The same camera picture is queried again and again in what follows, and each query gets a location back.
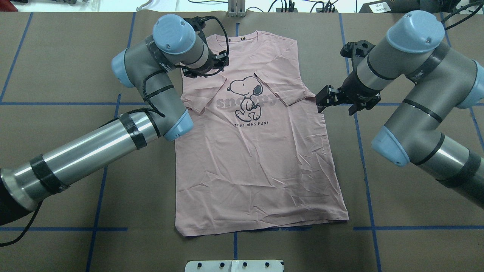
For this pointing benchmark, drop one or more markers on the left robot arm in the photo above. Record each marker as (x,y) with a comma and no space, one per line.
(175,42)

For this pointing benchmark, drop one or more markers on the pink Snoopy t-shirt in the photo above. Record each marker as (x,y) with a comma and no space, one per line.
(258,155)

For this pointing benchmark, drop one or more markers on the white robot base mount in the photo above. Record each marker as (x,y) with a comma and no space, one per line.
(235,266)

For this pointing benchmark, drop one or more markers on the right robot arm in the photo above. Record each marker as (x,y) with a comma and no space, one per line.
(443,79)

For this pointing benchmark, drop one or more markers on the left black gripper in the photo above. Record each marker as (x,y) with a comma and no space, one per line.
(217,61)

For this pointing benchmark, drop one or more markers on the aluminium frame post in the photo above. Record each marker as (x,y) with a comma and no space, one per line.
(236,8)

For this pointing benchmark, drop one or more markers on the black box with label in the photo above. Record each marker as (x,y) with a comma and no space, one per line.
(404,6)

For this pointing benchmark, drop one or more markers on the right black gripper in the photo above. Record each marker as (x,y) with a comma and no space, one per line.
(353,89)

